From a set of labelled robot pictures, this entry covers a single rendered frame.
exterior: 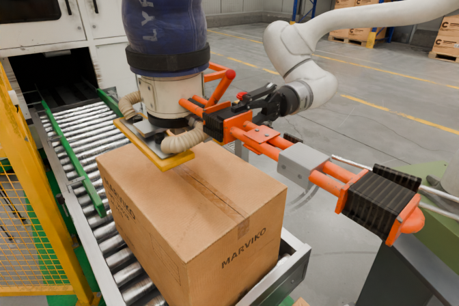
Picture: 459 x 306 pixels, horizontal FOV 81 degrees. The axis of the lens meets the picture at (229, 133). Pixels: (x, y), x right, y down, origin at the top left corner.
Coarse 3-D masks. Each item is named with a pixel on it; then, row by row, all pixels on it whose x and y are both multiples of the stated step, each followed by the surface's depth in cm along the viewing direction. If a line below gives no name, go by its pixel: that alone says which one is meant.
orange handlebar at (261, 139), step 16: (208, 80) 90; (192, 112) 69; (256, 128) 56; (256, 144) 53; (272, 144) 56; (288, 144) 52; (320, 176) 44; (336, 176) 45; (352, 176) 44; (336, 192) 41; (416, 208) 37; (416, 224) 35
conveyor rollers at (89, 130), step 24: (48, 120) 217; (72, 120) 220; (96, 120) 216; (72, 144) 185; (96, 144) 186; (120, 144) 187; (72, 168) 163; (96, 168) 163; (96, 216) 127; (96, 240) 119; (120, 240) 117; (144, 288) 98
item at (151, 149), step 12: (120, 120) 86; (132, 120) 86; (132, 132) 80; (144, 144) 75; (156, 144) 74; (156, 156) 69; (168, 156) 69; (180, 156) 69; (192, 156) 71; (168, 168) 67
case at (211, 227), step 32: (96, 160) 100; (128, 160) 99; (192, 160) 99; (224, 160) 99; (128, 192) 84; (160, 192) 84; (192, 192) 84; (224, 192) 84; (256, 192) 84; (128, 224) 96; (160, 224) 73; (192, 224) 73; (224, 224) 73; (256, 224) 80; (160, 256) 78; (192, 256) 64; (224, 256) 74; (256, 256) 89; (160, 288) 94; (192, 288) 69; (224, 288) 81
